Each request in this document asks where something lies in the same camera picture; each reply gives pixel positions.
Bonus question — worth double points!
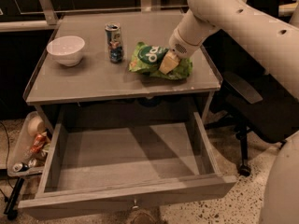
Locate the metal drawer knob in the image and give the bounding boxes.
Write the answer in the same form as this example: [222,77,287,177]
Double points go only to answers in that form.
[132,199,139,210]

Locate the metal rail bracket left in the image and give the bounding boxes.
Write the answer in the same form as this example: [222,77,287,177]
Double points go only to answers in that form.
[39,0,58,25]

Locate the cream round object in bin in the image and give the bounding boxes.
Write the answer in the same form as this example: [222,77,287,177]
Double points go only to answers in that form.
[27,116,46,136]

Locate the metal rail bracket centre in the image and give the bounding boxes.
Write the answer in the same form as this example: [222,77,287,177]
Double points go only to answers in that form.
[140,0,161,12]

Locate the black cable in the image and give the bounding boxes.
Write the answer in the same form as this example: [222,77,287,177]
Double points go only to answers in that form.
[0,120,11,203]

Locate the grey cabinet with counter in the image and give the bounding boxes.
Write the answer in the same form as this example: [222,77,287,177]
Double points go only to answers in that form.
[24,10,221,127]

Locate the black cart leg with wheel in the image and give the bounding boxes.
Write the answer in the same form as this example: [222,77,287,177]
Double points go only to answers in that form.
[4,177,24,220]

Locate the black office chair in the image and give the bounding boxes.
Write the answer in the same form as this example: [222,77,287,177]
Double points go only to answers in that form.
[204,0,299,176]

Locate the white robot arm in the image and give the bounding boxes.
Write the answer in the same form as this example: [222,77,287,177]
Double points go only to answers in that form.
[169,0,299,224]

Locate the white horizontal rail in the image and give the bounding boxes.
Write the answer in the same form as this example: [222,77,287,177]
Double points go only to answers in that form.
[0,2,298,33]

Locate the green rice chip bag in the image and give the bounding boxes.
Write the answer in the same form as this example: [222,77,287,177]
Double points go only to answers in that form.
[128,42,192,80]

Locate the metal rail bracket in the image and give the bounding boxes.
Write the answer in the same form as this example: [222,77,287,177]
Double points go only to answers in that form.
[140,0,161,12]
[39,0,58,25]

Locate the orange snack packet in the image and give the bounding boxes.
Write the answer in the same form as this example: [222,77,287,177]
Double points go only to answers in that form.
[29,133,47,154]

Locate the clear plastic side bin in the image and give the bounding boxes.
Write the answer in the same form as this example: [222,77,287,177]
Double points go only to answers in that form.
[7,111,51,177]

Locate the open grey top drawer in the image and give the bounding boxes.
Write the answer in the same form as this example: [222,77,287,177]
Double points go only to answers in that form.
[19,113,236,219]

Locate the dark can in bin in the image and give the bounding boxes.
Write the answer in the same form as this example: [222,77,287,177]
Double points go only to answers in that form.
[12,162,29,173]

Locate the blue silver drink can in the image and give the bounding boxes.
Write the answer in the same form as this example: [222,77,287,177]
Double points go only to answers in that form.
[105,21,123,63]

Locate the white ceramic bowl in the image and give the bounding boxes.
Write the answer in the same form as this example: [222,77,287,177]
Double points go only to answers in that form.
[47,35,85,66]

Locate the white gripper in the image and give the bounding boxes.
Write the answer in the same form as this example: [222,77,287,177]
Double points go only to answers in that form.
[159,9,219,75]

